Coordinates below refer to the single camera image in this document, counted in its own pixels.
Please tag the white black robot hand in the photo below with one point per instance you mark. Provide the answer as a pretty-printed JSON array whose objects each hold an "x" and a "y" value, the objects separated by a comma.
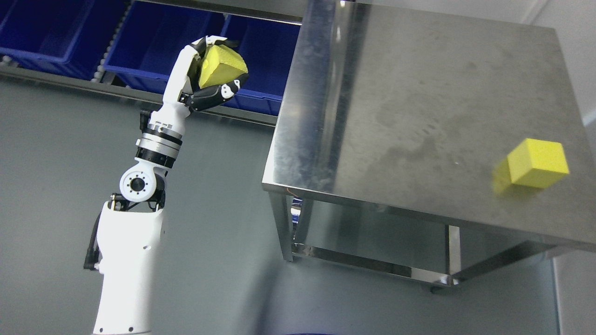
[{"x": 183, "y": 95}]

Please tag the yellow foam block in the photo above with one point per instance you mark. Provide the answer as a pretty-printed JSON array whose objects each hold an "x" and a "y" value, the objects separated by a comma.
[
  {"x": 221, "y": 65},
  {"x": 537, "y": 163}
]

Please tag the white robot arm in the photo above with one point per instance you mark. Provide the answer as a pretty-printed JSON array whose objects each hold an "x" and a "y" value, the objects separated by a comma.
[{"x": 127, "y": 233}]

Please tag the blue plastic bin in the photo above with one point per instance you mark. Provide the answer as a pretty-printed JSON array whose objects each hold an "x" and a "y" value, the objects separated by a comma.
[
  {"x": 267, "y": 48},
  {"x": 150, "y": 39},
  {"x": 63, "y": 37}
]

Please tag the stainless steel table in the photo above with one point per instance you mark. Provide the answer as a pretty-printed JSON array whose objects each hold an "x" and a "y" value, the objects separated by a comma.
[{"x": 413, "y": 113}]

